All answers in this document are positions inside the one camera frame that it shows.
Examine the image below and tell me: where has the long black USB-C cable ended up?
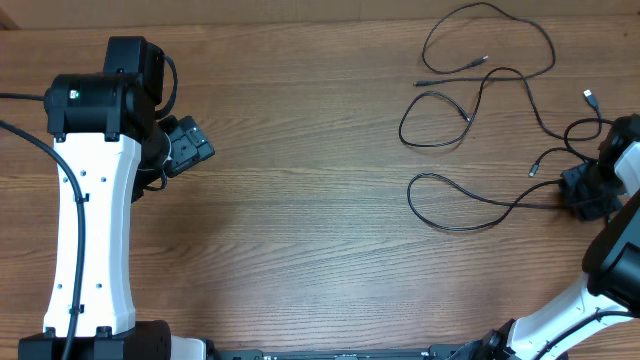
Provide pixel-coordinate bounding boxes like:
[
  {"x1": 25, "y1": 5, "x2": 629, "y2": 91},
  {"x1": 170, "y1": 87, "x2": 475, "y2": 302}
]
[{"x1": 406, "y1": 146, "x2": 586, "y2": 233}]

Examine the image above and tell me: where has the thin black cable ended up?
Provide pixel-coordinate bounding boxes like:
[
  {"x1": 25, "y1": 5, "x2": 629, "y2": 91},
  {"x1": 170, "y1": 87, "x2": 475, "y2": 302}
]
[{"x1": 412, "y1": 1, "x2": 557, "y2": 88}]

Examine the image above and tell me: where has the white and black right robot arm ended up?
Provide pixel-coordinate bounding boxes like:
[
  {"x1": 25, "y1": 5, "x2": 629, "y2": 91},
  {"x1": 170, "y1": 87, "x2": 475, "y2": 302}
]
[{"x1": 470, "y1": 114, "x2": 639, "y2": 359}]

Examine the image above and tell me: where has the black USB-A cable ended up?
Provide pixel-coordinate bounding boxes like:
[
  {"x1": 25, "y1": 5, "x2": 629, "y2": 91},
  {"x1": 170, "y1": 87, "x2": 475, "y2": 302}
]
[{"x1": 398, "y1": 67, "x2": 604, "y2": 149}]

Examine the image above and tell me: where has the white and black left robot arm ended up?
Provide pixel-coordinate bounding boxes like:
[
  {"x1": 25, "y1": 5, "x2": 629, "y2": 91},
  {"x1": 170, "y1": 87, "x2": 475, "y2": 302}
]
[{"x1": 18, "y1": 36, "x2": 214, "y2": 359}]

